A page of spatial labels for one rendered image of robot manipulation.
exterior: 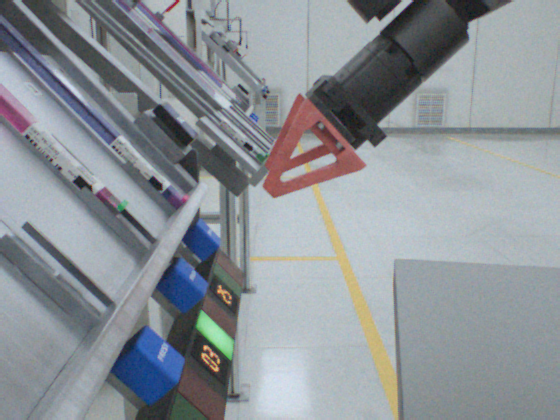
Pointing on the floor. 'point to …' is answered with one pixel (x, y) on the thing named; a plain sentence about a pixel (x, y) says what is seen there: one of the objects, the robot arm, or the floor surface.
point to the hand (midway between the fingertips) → (275, 174)
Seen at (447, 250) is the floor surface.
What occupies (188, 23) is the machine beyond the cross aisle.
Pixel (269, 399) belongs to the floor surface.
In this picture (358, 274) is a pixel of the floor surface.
